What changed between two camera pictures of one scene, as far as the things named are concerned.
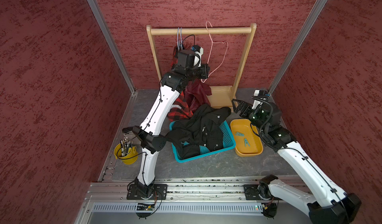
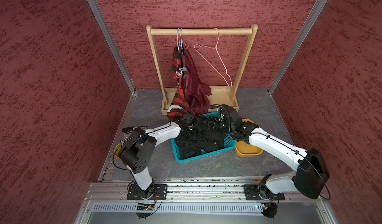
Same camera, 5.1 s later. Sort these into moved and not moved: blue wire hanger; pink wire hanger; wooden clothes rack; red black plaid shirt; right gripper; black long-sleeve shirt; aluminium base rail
Moved: pink wire hanger; right gripper; black long-sleeve shirt
Not moved: wooden clothes rack; red black plaid shirt; aluminium base rail; blue wire hanger
